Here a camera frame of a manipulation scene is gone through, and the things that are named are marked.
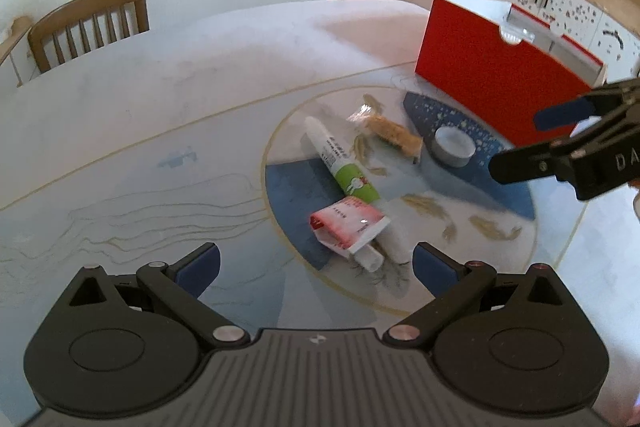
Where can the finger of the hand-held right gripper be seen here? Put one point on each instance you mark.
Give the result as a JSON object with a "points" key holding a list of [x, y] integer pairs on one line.
{"points": [[560, 114], [520, 164]]}

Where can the wooden chair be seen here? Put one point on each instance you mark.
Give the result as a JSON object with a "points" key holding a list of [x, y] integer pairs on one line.
{"points": [[85, 22]]}

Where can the wooden sideboard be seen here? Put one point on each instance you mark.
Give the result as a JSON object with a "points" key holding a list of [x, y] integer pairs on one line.
{"points": [[12, 34]]}

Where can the red white tube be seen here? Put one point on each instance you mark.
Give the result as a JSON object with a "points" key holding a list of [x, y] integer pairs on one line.
{"points": [[350, 219]]}

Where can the green white tube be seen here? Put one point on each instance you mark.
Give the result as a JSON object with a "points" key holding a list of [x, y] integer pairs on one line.
{"points": [[340, 162]]}

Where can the red cardboard box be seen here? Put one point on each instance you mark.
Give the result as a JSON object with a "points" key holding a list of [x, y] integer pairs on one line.
{"points": [[480, 72]]}

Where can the snack bar in clear wrapper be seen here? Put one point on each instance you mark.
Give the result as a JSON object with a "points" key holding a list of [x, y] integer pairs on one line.
{"points": [[395, 134]]}

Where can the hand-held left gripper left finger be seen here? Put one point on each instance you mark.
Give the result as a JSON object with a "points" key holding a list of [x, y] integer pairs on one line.
{"points": [[200, 264]]}

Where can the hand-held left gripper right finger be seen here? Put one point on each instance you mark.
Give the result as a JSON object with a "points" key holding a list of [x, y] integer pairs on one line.
{"points": [[432, 267]]}

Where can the small round grey tin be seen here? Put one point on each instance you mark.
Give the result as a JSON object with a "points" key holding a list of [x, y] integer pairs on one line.
{"points": [[452, 147]]}

